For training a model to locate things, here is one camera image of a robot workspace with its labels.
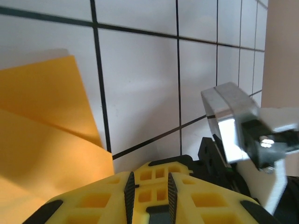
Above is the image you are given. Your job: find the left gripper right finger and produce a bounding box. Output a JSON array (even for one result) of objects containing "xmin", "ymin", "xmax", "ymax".
[{"xmin": 151, "ymin": 161, "xmax": 281, "ymax": 224}]

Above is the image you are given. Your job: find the orange paper sheet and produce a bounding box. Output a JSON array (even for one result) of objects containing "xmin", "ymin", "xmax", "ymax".
[{"xmin": 0, "ymin": 55, "xmax": 115, "ymax": 224}]

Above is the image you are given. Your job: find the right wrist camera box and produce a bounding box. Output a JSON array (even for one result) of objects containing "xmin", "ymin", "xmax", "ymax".
[{"xmin": 200, "ymin": 81, "xmax": 299, "ymax": 215}]

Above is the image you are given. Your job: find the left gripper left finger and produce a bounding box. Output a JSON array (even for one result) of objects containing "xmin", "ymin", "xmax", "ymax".
[{"xmin": 23, "ymin": 162, "xmax": 153, "ymax": 224}]

